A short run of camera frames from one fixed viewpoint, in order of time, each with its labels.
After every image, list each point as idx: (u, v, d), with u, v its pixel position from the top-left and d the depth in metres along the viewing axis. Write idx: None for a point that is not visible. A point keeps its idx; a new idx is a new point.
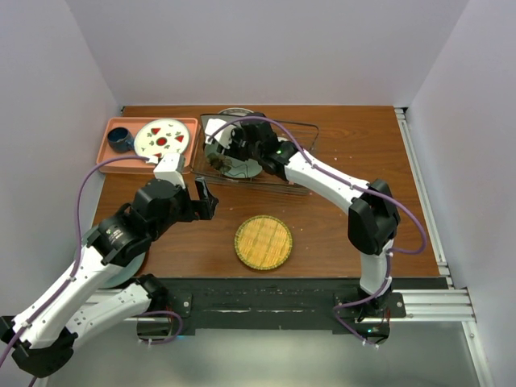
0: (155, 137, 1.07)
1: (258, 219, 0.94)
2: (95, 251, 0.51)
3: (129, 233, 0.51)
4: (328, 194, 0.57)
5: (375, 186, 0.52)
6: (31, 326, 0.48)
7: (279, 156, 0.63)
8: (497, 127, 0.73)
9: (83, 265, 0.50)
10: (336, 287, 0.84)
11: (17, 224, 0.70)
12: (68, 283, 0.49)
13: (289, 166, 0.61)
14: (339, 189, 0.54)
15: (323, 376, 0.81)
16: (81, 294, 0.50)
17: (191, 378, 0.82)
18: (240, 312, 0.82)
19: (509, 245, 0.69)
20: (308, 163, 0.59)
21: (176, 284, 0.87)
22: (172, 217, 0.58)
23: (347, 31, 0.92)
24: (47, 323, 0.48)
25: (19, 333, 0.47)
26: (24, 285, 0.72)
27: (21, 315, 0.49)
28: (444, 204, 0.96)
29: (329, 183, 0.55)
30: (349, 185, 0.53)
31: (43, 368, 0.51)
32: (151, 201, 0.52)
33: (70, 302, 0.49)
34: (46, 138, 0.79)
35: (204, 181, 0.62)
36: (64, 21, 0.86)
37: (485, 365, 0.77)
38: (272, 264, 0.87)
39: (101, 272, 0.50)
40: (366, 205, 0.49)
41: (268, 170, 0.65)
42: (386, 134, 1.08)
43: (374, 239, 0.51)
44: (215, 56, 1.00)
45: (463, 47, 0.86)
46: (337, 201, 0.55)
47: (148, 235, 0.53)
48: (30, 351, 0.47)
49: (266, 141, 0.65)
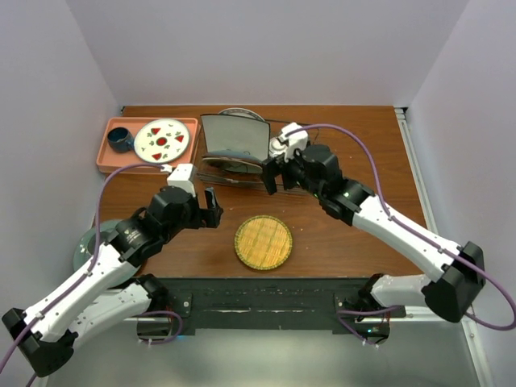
0: (156, 137, 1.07)
1: (258, 219, 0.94)
2: (111, 250, 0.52)
3: (145, 235, 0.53)
4: (409, 255, 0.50)
5: (466, 251, 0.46)
6: (43, 318, 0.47)
7: (347, 198, 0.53)
8: (498, 127, 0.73)
9: (100, 262, 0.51)
10: (337, 287, 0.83)
11: (16, 223, 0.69)
12: (85, 277, 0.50)
13: (361, 213, 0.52)
14: (425, 251, 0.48)
15: (323, 376, 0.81)
16: (96, 289, 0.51)
17: (192, 378, 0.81)
18: (240, 312, 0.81)
19: (510, 245, 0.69)
20: (384, 213, 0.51)
21: (176, 284, 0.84)
22: (184, 221, 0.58)
23: (347, 31, 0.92)
24: (60, 315, 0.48)
25: (32, 323, 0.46)
26: (23, 284, 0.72)
27: (33, 307, 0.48)
28: (444, 205, 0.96)
29: (413, 243, 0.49)
30: (438, 247, 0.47)
31: (44, 366, 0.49)
32: (166, 205, 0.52)
33: (85, 297, 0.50)
34: (46, 138, 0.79)
35: (212, 190, 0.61)
36: (64, 22, 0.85)
37: (485, 365, 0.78)
38: (271, 264, 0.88)
39: (117, 269, 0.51)
40: (459, 276, 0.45)
41: (330, 213, 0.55)
42: (385, 134, 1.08)
43: (460, 310, 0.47)
44: (216, 57, 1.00)
45: (463, 47, 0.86)
46: (421, 264, 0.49)
47: (162, 239, 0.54)
48: (39, 343, 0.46)
49: (332, 181, 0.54)
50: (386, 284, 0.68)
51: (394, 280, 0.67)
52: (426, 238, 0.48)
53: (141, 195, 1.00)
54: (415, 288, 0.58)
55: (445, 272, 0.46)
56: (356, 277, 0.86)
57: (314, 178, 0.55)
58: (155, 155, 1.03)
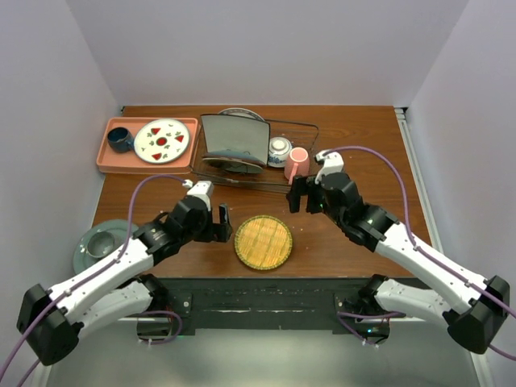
0: (156, 137, 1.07)
1: (258, 219, 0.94)
2: (139, 243, 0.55)
3: (167, 235, 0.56)
4: (434, 285, 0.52)
5: (493, 287, 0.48)
6: (70, 295, 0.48)
7: (370, 225, 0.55)
8: (499, 127, 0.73)
9: (128, 251, 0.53)
10: (337, 287, 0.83)
11: (16, 223, 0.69)
12: (113, 264, 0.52)
13: (386, 241, 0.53)
14: (452, 284, 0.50)
15: (323, 376, 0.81)
16: (120, 278, 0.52)
17: (191, 378, 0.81)
18: (240, 312, 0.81)
19: (510, 245, 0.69)
20: (410, 243, 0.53)
21: (176, 284, 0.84)
22: (199, 228, 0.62)
23: (347, 31, 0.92)
24: (86, 296, 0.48)
25: (59, 299, 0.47)
26: (22, 284, 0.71)
27: (59, 285, 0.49)
28: (444, 205, 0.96)
29: (441, 276, 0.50)
30: (465, 281, 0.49)
31: (50, 355, 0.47)
32: (189, 210, 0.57)
33: (110, 282, 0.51)
34: (46, 137, 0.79)
35: (226, 207, 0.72)
36: (64, 21, 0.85)
37: (485, 365, 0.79)
38: (271, 264, 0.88)
39: (143, 260, 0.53)
40: (487, 312, 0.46)
41: (352, 239, 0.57)
42: (385, 134, 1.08)
43: (485, 343, 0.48)
44: (216, 57, 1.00)
45: (462, 48, 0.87)
46: (446, 295, 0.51)
47: (180, 240, 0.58)
48: (64, 318, 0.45)
49: (353, 207, 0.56)
50: (393, 292, 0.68)
51: (405, 290, 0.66)
52: (454, 272, 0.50)
53: (141, 196, 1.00)
54: (434, 310, 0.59)
55: (472, 306, 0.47)
56: (355, 277, 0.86)
57: (335, 205, 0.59)
58: (155, 155, 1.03)
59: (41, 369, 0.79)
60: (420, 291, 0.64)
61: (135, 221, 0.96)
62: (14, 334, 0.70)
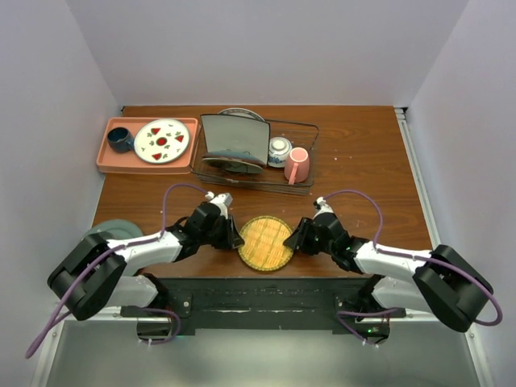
0: (155, 137, 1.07)
1: (261, 220, 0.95)
2: (171, 235, 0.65)
3: (189, 237, 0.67)
4: (397, 272, 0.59)
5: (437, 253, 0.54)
6: (124, 247, 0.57)
7: (350, 251, 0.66)
8: (499, 127, 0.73)
9: (165, 235, 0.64)
10: (337, 287, 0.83)
11: (16, 224, 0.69)
12: (155, 239, 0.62)
13: (358, 256, 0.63)
14: (404, 264, 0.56)
15: (323, 376, 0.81)
16: (157, 251, 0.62)
17: (191, 378, 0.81)
18: (240, 312, 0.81)
19: (510, 245, 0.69)
20: (373, 249, 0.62)
21: (177, 284, 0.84)
22: (212, 236, 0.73)
23: (347, 32, 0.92)
24: (136, 254, 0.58)
25: (119, 247, 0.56)
26: (22, 285, 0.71)
27: (114, 240, 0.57)
28: (444, 205, 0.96)
29: (395, 260, 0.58)
30: (411, 256, 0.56)
31: (87, 305, 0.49)
32: (206, 215, 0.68)
33: (151, 252, 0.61)
34: (46, 138, 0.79)
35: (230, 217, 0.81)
36: (64, 20, 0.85)
37: (485, 364, 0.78)
38: (273, 264, 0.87)
39: (176, 247, 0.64)
40: (432, 274, 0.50)
41: (341, 266, 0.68)
42: (386, 134, 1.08)
43: (456, 309, 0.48)
44: (216, 58, 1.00)
45: (462, 48, 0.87)
46: (405, 276, 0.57)
47: (197, 242, 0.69)
48: (118, 264, 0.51)
49: (339, 239, 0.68)
50: (388, 286, 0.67)
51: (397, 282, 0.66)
52: (401, 253, 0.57)
53: (142, 196, 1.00)
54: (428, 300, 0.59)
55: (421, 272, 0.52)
56: (356, 277, 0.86)
57: (326, 239, 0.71)
58: (155, 155, 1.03)
59: (42, 370, 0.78)
60: None
61: (135, 221, 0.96)
62: (14, 334, 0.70)
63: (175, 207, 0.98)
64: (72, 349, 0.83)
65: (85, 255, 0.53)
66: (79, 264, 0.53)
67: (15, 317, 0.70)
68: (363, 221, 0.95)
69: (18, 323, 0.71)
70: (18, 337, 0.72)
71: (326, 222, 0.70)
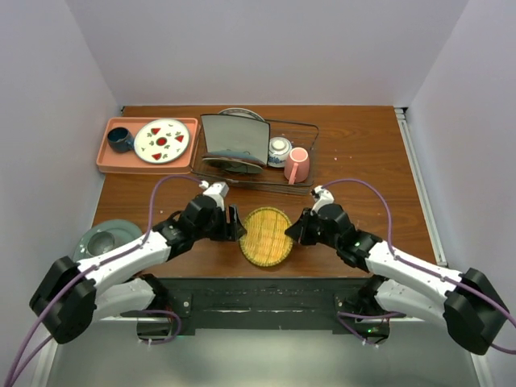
0: (156, 137, 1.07)
1: (258, 214, 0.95)
2: (159, 235, 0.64)
3: (181, 234, 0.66)
4: (417, 286, 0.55)
5: (468, 277, 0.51)
6: (98, 268, 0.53)
7: (358, 247, 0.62)
8: (499, 128, 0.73)
9: (149, 240, 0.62)
10: (337, 287, 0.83)
11: (15, 224, 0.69)
12: (137, 247, 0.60)
13: (370, 257, 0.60)
14: (429, 281, 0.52)
15: (323, 376, 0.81)
16: (140, 261, 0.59)
17: (191, 378, 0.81)
18: (240, 312, 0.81)
19: (510, 245, 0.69)
20: (390, 254, 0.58)
21: (176, 284, 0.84)
22: (210, 226, 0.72)
23: (347, 33, 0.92)
24: (112, 272, 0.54)
25: (89, 271, 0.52)
26: (21, 285, 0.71)
27: (86, 260, 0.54)
28: (444, 205, 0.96)
29: (418, 276, 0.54)
30: (440, 276, 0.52)
31: (66, 329, 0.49)
32: (201, 210, 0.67)
33: (134, 263, 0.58)
34: (46, 139, 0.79)
35: (235, 207, 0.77)
36: (64, 20, 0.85)
37: (484, 364, 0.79)
38: (276, 258, 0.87)
39: (163, 249, 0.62)
40: (464, 301, 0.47)
41: (347, 261, 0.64)
42: (386, 134, 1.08)
43: (480, 336, 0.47)
44: (216, 58, 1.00)
45: (462, 48, 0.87)
46: (428, 293, 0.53)
47: (193, 237, 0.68)
48: (89, 289, 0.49)
49: (346, 234, 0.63)
50: (393, 292, 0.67)
51: (405, 290, 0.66)
52: (429, 270, 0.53)
53: (142, 196, 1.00)
54: (436, 312, 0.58)
55: (449, 297, 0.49)
56: (356, 277, 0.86)
57: (330, 232, 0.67)
58: (155, 156, 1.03)
59: (42, 370, 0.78)
60: None
61: (135, 221, 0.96)
62: (13, 334, 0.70)
63: (175, 207, 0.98)
64: (72, 349, 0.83)
65: (56, 281, 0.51)
66: (52, 290, 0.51)
67: (15, 317, 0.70)
68: (364, 222, 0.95)
69: (18, 324, 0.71)
70: (18, 338, 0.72)
71: (330, 215, 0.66)
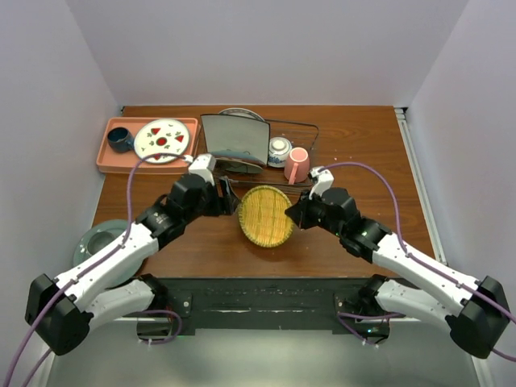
0: (156, 137, 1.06)
1: (255, 193, 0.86)
2: (143, 226, 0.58)
3: (169, 219, 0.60)
4: (426, 288, 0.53)
5: (484, 286, 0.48)
6: (77, 282, 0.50)
7: (364, 237, 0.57)
8: (499, 128, 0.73)
9: (132, 236, 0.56)
10: (338, 287, 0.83)
11: (15, 224, 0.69)
12: (118, 248, 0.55)
13: (379, 251, 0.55)
14: (443, 286, 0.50)
15: (323, 376, 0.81)
16: (126, 262, 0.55)
17: (191, 378, 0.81)
18: (240, 312, 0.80)
19: (510, 245, 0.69)
20: (401, 250, 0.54)
21: (176, 284, 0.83)
22: (201, 205, 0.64)
23: (347, 33, 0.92)
24: (93, 282, 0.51)
25: (68, 286, 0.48)
26: (21, 285, 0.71)
27: (64, 275, 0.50)
28: (444, 205, 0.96)
29: (432, 280, 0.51)
30: (456, 283, 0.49)
31: (64, 343, 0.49)
32: (187, 191, 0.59)
33: (120, 265, 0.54)
34: (46, 139, 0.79)
35: (226, 180, 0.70)
36: (64, 20, 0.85)
37: (484, 364, 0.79)
38: (279, 239, 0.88)
39: (148, 243, 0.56)
40: (480, 311, 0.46)
41: (350, 251, 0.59)
42: (386, 134, 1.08)
43: (487, 344, 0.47)
44: (216, 59, 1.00)
45: (462, 48, 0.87)
46: (439, 297, 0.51)
47: (184, 221, 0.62)
48: (72, 305, 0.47)
49: (351, 220, 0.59)
50: (394, 293, 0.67)
51: (406, 292, 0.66)
52: (444, 274, 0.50)
53: (141, 196, 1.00)
54: (437, 313, 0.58)
55: (464, 306, 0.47)
56: (356, 277, 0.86)
57: (334, 219, 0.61)
58: (155, 155, 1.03)
59: (42, 370, 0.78)
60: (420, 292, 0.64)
61: None
62: (14, 334, 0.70)
63: None
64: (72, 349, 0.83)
65: (38, 301, 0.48)
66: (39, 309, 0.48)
67: (15, 317, 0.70)
68: None
69: (18, 324, 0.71)
70: (18, 338, 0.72)
71: (336, 201, 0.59)
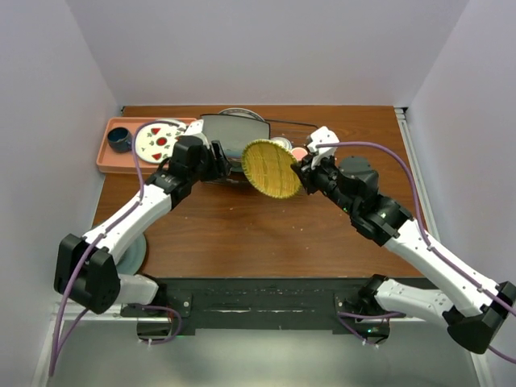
0: (156, 137, 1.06)
1: (255, 145, 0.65)
2: (154, 187, 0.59)
3: (176, 179, 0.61)
4: (443, 286, 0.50)
5: (505, 293, 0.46)
6: (106, 235, 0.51)
7: (383, 218, 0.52)
8: (500, 126, 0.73)
9: (147, 195, 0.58)
10: (337, 287, 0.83)
11: (15, 223, 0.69)
12: (137, 205, 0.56)
13: (399, 239, 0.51)
14: (464, 288, 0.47)
15: (323, 376, 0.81)
16: (147, 217, 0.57)
17: (191, 378, 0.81)
18: (241, 312, 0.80)
19: (510, 244, 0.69)
20: (424, 242, 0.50)
21: (176, 284, 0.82)
22: (204, 165, 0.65)
23: (347, 32, 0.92)
24: (121, 235, 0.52)
25: (98, 239, 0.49)
26: (21, 285, 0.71)
27: (90, 233, 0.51)
28: (445, 205, 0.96)
29: (452, 279, 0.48)
30: (478, 286, 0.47)
31: (99, 299, 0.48)
32: (187, 151, 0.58)
33: (140, 220, 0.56)
34: (46, 138, 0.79)
35: (216, 142, 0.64)
36: (64, 21, 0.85)
37: (485, 364, 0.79)
38: (290, 191, 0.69)
39: (163, 200, 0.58)
40: (498, 318, 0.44)
41: (361, 231, 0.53)
42: (386, 134, 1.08)
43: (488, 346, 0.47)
44: (215, 58, 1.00)
45: (463, 47, 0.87)
46: (455, 298, 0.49)
47: (190, 179, 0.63)
48: (109, 255, 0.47)
49: (368, 198, 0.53)
50: (393, 292, 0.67)
51: (405, 290, 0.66)
52: (467, 275, 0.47)
53: None
54: (435, 310, 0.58)
55: (484, 312, 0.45)
56: (356, 277, 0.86)
57: (348, 194, 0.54)
58: (155, 155, 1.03)
59: (42, 370, 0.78)
60: (419, 290, 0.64)
61: None
62: (14, 334, 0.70)
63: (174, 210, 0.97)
64: (72, 349, 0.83)
65: (69, 260, 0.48)
66: (70, 268, 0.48)
67: (15, 317, 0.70)
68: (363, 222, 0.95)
69: (18, 323, 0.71)
70: (18, 338, 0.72)
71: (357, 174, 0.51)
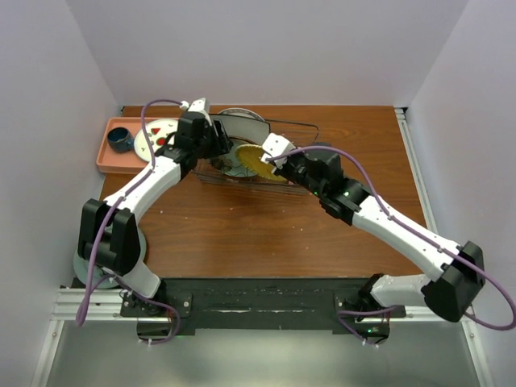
0: (156, 137, 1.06)
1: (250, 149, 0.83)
2: (164, 157, 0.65)
3: (182, 150, 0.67)
4: (407, 252, 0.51)
5: (465, 251, 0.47)
6: (126, 199, 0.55)
7: (347, 197, 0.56)
8: (500, 126, 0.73)
9: (159, 164, 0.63)
10: (337, 287, 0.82)
11: (15, 222, 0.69)
12: (151, 173, 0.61)
13: (359, 213, 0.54)
14: (425, 250, 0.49)
15: (323, 376, 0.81)
16: (160, 183, 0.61)
17: (191, 378, 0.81)
18: (241, 312, 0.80)
19: (510, 244, 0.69)
20: (383, 212, 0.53)
21: (176, 284, 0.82)
22: (206, 140, 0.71)
23: (347, 31, 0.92)
24: (139, 199, 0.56)
25: (119, 201, 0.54)
26: (21, 284, 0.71)
27: (111, 197, 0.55)
28: (444, 205, 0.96)
29: (414, 242, 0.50)
30: (438, 247, 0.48)
31: (122, 260, 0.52)
32: (192, 123, 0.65)
33: (155, 187, 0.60)
34: (46, 138, 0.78)
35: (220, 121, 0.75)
36: (64, 21, 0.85)
37: (485, 364, 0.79)
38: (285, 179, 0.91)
39: (173, 168, 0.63)
40: (458, 276, 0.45)
41: (330, 211, 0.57)
42: (385, 134, 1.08)
43: (460, 309, 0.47)
44: (215, 59, 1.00)
45: (462, 47, 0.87)
46: (421, 264, 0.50)
47: (195, 151, 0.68)
48: (130, 215, 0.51)
49: (333, 179, 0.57)
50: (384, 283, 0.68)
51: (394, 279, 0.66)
52: (426, 238, 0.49)
53: None
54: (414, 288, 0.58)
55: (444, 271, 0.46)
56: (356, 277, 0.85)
57: (314, 176, 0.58)
58: None
59: (42, 369, 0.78)
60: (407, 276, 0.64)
61: None
62: (14, 334, 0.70)
63: (172, 209, 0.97)
64: (72, 349, 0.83)
65: (93, 222, 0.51)
66: (94, 231, 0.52)
67: (15, 315, 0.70)
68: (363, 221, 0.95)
69: (18, 323, 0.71)
70: (18, 337, 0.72)
71: (319, 156, 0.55)
